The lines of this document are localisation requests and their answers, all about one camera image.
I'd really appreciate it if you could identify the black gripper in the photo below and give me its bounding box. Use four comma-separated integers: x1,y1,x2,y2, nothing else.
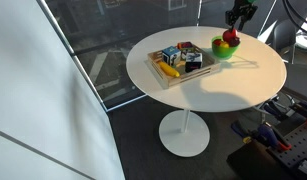
225,0,259,31

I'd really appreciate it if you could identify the brown plum toy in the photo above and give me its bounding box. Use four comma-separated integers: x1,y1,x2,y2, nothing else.
228,36,242,48

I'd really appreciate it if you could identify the red apple toy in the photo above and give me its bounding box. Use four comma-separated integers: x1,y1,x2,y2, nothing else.
222,28,240,43

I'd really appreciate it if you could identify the yellow lemon toy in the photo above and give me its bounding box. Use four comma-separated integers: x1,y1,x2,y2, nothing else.
219,40,231,50

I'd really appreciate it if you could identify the green plastic bowl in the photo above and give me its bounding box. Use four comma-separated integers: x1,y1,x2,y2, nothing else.
211,35,241,61

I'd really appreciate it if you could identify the yellow banana toy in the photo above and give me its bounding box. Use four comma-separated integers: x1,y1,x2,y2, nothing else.
158,61,181,79

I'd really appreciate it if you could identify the grey chair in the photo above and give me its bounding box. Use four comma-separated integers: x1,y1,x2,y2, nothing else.
272,18,298,65

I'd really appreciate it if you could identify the red purple picture cube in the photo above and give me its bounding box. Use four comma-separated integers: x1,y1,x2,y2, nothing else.
176,41,194,51

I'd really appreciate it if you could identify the white green picture cube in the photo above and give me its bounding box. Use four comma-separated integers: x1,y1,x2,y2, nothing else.
180,47,196,62

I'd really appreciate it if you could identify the black white picture cube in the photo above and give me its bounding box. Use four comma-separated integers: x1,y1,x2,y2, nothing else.
185,52,204,73

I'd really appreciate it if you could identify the white round side table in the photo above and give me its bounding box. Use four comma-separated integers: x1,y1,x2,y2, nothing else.
294,32,307,52

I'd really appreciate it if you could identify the blue white picture cube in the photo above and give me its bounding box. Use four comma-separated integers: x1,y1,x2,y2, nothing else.
161,45,182,67

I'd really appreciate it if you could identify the white slatted rack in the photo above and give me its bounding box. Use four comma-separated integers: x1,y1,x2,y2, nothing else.
146,41,222,90

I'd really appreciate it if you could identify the blue orange spring clamp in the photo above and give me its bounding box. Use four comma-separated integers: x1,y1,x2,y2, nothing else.
252,122,293,153

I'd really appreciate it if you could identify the black perforated board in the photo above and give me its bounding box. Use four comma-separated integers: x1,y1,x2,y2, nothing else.
266,120,307,180

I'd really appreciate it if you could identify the black cable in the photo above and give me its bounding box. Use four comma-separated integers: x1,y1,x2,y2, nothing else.
282,0,307,36
291,0,307,26

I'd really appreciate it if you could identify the white table pedestal base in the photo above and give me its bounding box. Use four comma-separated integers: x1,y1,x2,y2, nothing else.
158,109,211,158

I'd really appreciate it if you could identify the white window frame bar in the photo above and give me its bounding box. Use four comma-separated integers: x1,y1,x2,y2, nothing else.
36,0,110,112

